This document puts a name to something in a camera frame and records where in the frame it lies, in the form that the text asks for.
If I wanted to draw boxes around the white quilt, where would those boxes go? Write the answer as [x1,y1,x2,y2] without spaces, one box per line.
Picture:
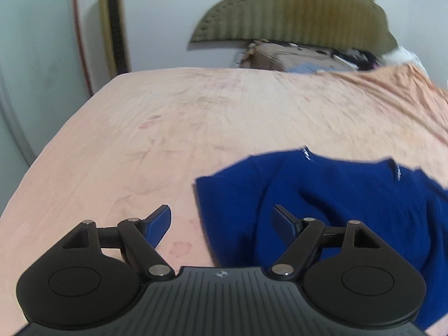
[381,45,430,78]

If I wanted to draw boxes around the olive padded headboard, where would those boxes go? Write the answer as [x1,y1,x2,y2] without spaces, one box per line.
[187,0,398,54]

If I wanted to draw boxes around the blue beaded sweater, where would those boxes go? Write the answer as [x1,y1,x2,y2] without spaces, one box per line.
[194,146,448,331]

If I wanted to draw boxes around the gold tower air conditioner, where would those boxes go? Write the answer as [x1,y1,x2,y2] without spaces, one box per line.
[98,0,131,78]

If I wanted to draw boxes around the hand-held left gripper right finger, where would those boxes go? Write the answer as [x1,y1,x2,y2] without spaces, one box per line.
[270,204,380,281]

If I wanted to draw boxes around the pink bed sheet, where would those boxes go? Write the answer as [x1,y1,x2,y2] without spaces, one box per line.
[0,66,448,336]

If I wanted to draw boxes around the white wardrobe door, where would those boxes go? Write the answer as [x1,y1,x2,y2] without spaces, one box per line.
[0,0,94,214]

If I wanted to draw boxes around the peach blanket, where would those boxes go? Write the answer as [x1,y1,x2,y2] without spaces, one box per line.
[311,61,448,169]

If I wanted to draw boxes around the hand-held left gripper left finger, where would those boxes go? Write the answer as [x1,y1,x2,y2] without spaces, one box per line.
[61,204,176,281]

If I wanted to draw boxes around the dark clothes pile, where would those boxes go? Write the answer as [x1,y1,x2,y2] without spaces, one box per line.
[332,47,383,71]

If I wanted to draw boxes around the brown pillow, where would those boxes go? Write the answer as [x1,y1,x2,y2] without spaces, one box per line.
[240,40,351,72]

